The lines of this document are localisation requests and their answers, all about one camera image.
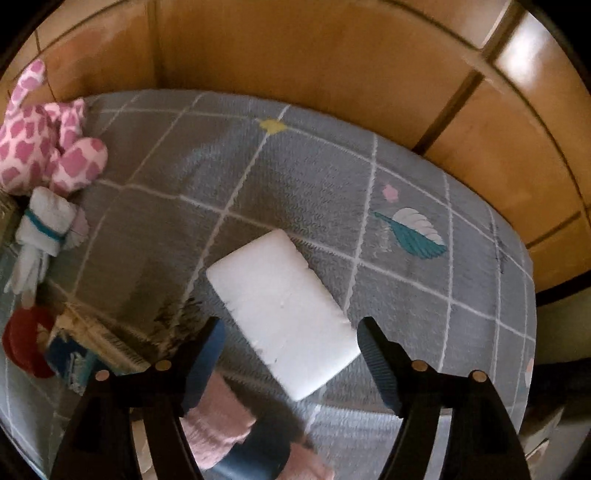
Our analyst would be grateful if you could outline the blue Tempo tissue pack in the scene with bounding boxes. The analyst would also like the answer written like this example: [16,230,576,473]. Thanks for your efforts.
[45,317,139,395]

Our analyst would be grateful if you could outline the red knitted hat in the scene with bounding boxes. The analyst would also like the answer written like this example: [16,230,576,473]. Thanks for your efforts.
[2,306,56,379]

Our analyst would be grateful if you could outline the white foam block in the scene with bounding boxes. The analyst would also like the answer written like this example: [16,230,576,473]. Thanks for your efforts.
[205,230,360,401]

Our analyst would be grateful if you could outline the white sock pair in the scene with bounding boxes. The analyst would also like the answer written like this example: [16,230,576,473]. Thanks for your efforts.
[4,187,89,309]

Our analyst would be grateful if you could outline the grey checked bed sheet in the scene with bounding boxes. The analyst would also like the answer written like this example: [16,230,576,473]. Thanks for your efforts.
[1,91,536,479]

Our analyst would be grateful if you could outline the pink spotted plush toy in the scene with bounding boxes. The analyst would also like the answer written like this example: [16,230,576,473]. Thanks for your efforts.
[1,59,108,198]

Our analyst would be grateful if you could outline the wooden wardrobe wall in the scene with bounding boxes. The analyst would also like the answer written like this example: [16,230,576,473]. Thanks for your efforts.
[1,1,590,291]

